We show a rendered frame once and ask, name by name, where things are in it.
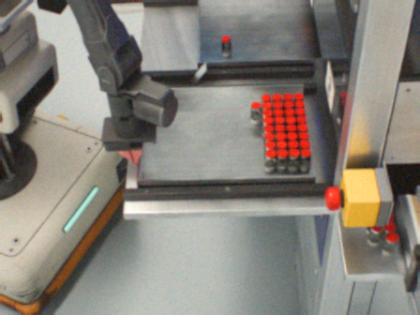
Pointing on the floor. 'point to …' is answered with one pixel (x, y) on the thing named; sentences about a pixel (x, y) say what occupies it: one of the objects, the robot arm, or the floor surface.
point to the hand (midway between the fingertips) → (135, 160)
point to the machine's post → (364, 123)
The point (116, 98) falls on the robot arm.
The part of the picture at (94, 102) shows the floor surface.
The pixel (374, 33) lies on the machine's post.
